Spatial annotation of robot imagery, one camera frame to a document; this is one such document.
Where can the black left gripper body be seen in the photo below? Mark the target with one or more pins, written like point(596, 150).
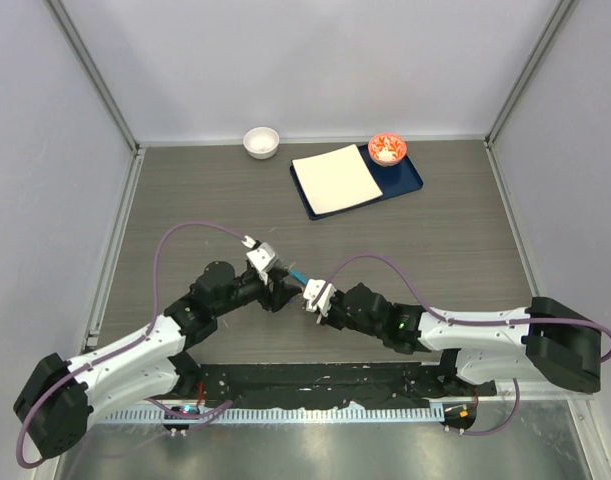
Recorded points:
point(252, 288)

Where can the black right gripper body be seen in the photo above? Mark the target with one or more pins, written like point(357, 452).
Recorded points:
point(338, 316)

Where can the metal key organizer blue handle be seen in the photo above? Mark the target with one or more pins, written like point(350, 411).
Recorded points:
point(300, 278)

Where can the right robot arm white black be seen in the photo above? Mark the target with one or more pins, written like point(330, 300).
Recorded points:
point(545, 340)

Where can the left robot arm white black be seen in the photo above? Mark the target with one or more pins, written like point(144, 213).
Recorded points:
point(62, 399)

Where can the white square plate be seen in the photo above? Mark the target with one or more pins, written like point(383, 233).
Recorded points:
point(336, 180)

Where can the white bowl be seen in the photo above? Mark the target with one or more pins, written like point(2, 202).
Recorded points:
point(261, 142)

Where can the dark blue tray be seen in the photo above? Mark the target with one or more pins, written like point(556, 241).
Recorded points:
point(394, 181)

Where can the orange patterned bowl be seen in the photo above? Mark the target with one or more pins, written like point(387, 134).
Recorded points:
point(387, 149)

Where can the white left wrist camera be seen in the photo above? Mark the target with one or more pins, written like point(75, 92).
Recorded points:
point(262, 257)

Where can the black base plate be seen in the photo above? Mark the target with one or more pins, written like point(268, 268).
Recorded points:
point(322, 386)

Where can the slotted cable duct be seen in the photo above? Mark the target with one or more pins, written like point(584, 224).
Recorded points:
point(354, 413)

